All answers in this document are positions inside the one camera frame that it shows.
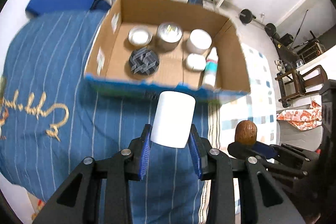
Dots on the blue striped blanket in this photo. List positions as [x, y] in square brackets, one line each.
[56, 119]

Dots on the checkered plaid sheet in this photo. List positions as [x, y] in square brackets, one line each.
[259, 106]

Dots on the orange white floral cloth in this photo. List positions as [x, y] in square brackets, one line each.
[303, 119]

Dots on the white spray bottle teal label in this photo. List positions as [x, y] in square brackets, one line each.
[210, 72]

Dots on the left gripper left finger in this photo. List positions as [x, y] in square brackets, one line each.
[140, 148]

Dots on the brown egg-shaped object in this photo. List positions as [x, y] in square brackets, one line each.
[246, 132]

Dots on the small silver tin white lid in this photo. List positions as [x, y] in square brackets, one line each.
[140, 36]

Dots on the white cylindrical container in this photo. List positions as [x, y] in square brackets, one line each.
[173, 119]

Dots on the white earbuds case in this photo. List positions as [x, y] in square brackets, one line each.
[195, 62]

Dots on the dark wooden chair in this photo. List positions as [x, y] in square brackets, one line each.
[312, 78]

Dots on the large white round jar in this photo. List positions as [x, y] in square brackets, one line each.
[198, 42]

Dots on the black patterned round tin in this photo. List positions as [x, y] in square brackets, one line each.
[143, 62]

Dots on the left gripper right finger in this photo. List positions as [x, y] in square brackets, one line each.
[199, 148]

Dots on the barbell on floor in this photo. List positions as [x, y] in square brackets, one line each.
[247, 17]

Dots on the open cardboard box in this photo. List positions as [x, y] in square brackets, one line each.
[108, 71]

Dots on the grey armchair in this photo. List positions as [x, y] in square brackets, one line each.
[310, 139]

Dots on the silver tin candle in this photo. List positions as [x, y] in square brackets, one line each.
[168, 36]

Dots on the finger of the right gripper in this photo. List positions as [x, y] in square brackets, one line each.
[241, 151]
[266, 151]

